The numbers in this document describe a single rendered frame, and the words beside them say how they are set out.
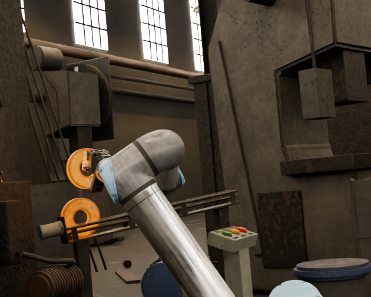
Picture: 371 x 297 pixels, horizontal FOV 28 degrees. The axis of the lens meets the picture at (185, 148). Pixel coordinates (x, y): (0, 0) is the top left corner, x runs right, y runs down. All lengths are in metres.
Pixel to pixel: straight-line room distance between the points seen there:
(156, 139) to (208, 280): 0.41
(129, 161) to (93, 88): 8.93
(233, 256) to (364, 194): 1.33
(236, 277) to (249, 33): 2.54
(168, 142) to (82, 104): 8.68
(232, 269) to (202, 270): 0.82
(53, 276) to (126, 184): 0.85
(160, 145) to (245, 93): 3.04
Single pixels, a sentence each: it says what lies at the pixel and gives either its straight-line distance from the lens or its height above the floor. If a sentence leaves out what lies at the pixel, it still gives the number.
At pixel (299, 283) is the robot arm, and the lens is 2.10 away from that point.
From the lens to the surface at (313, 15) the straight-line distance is 4.81.
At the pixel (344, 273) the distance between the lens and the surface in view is 2.96.
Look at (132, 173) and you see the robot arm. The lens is 2.03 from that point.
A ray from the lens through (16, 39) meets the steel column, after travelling 7.15.
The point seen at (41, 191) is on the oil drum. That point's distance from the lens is 5.33.
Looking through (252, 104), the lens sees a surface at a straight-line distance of 5.01.
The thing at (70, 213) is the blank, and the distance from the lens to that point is 2.94.
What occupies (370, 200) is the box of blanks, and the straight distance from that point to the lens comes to 4.00.
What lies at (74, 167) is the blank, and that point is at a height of 0.90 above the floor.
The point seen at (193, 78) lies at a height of 1.73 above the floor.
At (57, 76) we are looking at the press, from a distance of 10.69.
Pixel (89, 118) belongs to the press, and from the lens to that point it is 10.80.
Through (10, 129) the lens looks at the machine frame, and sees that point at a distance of 3.13.
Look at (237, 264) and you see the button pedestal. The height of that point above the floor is 0.48.
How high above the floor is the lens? 0.82
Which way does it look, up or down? 2 degrees up
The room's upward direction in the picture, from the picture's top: 5 degrees counter-clockwise
